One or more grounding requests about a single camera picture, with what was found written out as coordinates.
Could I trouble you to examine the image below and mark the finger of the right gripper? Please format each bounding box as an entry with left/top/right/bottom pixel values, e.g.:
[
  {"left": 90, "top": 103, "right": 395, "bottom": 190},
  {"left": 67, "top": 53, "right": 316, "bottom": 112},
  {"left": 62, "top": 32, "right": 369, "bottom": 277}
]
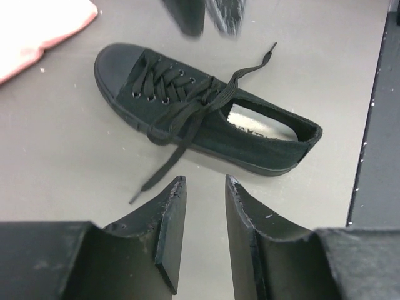
[
  {"left": 206, "top": 0, "right": 247, "bottom": 37},
  {"left": 161, "top": 0, "right": 206, "bottom": 37}
]

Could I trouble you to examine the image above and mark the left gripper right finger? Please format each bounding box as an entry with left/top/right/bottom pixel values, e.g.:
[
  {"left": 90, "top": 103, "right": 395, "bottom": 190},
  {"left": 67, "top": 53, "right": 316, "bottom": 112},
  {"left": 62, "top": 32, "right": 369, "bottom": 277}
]
[{"left": 225, "top": 175, "right": 399, "bottom": 299}]

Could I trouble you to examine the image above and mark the pink folded cloth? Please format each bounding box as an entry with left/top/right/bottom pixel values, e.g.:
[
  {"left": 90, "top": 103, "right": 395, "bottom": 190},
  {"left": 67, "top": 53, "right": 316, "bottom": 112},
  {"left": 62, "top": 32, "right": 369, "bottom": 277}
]
[{"left": 1, "top": 1, "right": 98, "bottom": 83}]

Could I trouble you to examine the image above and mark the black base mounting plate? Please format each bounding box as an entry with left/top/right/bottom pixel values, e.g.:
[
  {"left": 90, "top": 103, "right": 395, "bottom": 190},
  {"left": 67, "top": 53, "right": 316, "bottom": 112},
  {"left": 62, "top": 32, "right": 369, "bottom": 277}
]
[{"left": 346, "top": 1, "right": 399, "bottom": 228}]

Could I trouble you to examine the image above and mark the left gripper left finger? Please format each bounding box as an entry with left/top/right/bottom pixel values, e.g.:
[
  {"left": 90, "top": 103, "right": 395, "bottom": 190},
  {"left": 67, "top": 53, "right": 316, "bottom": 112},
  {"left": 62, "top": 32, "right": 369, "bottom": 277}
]
[{"left": 1, "top": 176, "right": 187, "bottom": 299}]

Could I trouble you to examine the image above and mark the black sneaker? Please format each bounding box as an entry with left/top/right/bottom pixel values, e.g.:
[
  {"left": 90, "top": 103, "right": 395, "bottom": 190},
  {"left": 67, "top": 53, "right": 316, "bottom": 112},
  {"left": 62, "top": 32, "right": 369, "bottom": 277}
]
[{"left": 94, "top": 43, "right": 323, "bottom": 176}]

